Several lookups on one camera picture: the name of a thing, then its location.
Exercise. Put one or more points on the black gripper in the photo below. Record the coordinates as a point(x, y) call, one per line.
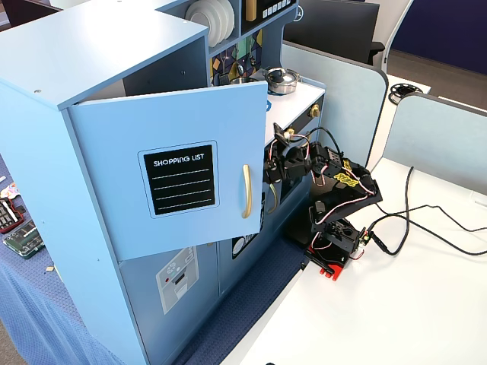
point(275, 169)

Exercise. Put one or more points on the light blue cabinet door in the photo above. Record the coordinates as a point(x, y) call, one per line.
point(114, 171)

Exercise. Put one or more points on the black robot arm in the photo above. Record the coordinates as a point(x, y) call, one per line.
point(365, 190)

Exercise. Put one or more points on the dark brown cabinet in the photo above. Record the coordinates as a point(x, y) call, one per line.
point(23, 11)

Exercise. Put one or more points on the gold stove knob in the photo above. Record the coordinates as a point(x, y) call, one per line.
point(315, 110)
point(290, 133)

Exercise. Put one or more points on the black dishwasher plates sticker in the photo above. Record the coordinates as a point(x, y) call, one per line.
point(243, 247)

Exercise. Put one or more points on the steel pot with lid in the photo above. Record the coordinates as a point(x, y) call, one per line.
point(281, 81)

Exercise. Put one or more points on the small steel pan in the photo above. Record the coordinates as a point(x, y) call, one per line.
point(239, 81)

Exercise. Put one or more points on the black shopping list sticker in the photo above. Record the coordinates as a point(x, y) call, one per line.
point(179, 182)

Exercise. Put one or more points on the light blue desk divider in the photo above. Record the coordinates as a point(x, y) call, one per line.
point(437, 137)
point(342, 87)

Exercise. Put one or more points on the red table clamp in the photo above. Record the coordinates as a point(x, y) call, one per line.
point(331, 272)

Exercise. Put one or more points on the black filament spool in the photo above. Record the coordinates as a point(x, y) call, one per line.
point(395, 93)

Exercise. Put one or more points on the grey ice dispenser sticker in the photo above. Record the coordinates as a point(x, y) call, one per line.
point(179, 281)

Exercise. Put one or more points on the black computer monitor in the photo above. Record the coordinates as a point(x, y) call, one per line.
point(327, 23)

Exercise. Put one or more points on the white toy plate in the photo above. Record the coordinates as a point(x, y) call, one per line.
point(231, 19)
point(221, 23)
point(199, 15)

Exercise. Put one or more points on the gold wooden block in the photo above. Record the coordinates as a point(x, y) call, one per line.
point(251, 9)

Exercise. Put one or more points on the light blue toy kitchen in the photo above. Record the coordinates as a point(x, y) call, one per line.
point(95, 45)

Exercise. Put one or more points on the navy partition panel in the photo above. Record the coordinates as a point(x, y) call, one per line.
point(449, 30)

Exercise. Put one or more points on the green circuit board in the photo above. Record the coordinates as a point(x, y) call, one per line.
point(24, 241)

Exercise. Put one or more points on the colourful patterned small item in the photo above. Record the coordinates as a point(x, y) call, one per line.
point(9, 192)

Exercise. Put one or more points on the red tool case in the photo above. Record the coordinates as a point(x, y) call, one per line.
point(9, 218)

